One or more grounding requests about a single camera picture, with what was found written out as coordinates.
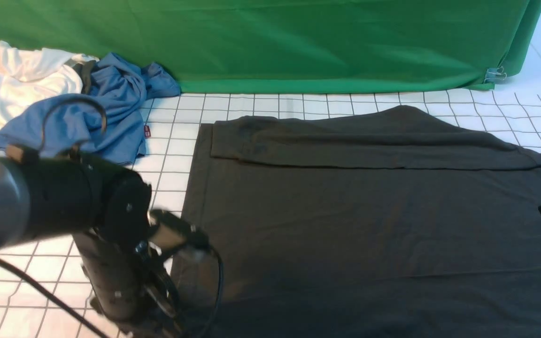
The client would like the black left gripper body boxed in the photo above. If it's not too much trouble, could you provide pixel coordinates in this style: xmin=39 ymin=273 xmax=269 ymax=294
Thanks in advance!
xmin=72 ymin=232 xmax=182 ymax=338

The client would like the gray long-sleeve top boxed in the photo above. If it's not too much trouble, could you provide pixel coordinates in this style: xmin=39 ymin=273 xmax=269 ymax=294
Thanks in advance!
xmin=182 ymin=106 xmax=541 ymax=338

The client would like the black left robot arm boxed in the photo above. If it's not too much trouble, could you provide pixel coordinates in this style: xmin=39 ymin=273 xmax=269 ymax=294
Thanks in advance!
xmin=0 ymin=154 xmax=180 ymax=338

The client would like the white grid tablecloth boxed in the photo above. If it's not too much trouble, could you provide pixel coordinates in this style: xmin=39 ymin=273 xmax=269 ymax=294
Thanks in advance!
xmin=0 ymin=89 xmax=541 ymax=338

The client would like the silver binder clip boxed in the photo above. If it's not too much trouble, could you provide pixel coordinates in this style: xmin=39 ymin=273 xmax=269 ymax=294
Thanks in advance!
xmin=483 ymin=67 xmax=508 ymax=84

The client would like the blue crumpled shirt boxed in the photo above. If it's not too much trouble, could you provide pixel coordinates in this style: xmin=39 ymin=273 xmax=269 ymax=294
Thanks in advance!
xmin=0 ymin=52 xmax=182 ymax=165

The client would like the white crumpled garment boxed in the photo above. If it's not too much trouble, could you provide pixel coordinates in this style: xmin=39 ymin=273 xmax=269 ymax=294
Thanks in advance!
xmin=0 ymin=41 xmax=99 ymax=130

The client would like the green backdrop cloth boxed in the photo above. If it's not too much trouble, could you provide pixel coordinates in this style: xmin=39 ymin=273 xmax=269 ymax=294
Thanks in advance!
xmin=0 ymin=0 xmax=541 ymax=94

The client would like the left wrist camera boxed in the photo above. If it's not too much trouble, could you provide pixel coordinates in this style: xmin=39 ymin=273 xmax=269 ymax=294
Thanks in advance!
xmin=147 ymin=209 xmax=212 ymax=262

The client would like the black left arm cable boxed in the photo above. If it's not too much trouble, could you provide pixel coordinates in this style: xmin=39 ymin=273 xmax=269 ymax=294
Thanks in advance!
xmin=0 ymin=94 xmax=224 ymax=338

